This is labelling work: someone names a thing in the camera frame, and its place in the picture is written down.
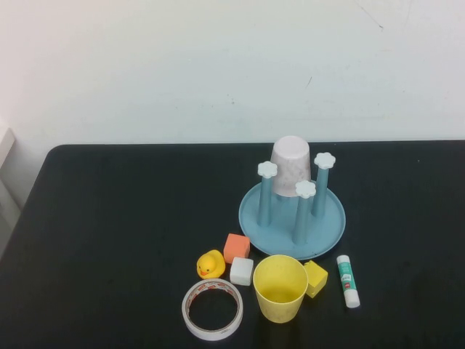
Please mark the yellow plastic cup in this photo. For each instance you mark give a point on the yellow plastic cup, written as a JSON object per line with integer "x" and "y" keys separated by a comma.
{"x": 279, "y": 312}

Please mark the pale pink plastic cup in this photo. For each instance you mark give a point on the pale pink plastic cup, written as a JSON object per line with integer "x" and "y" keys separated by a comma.
{"x": 290, "y": 163}

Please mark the blue cup stand with pegs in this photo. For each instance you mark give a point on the blue cup stand with pegs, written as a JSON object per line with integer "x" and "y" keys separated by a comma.
{"x": 327, "y": 225}

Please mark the orange foam cube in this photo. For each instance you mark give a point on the orange foam cube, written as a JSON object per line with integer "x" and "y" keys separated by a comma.
{"x": 236, "y": 249}

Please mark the yellow rubber duck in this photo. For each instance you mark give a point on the yellow rubber duck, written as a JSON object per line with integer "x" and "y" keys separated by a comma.
{"x": 210, "y": 265}

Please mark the white foam cube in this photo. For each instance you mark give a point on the white foam cube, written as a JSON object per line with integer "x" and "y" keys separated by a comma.
{"x": 241, "y": 272}

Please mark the white tape roll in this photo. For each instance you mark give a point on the white tape roll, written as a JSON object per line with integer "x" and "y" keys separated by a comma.
{"x": 212, "y": 285}

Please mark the yellow cube block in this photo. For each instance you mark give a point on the yellow cube block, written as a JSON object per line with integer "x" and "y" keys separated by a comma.
{"x": 318, "y": 278}

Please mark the green white glue stick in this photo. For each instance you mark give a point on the green white glue stick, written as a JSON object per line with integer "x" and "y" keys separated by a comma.
{"x": 347, "y": 280}

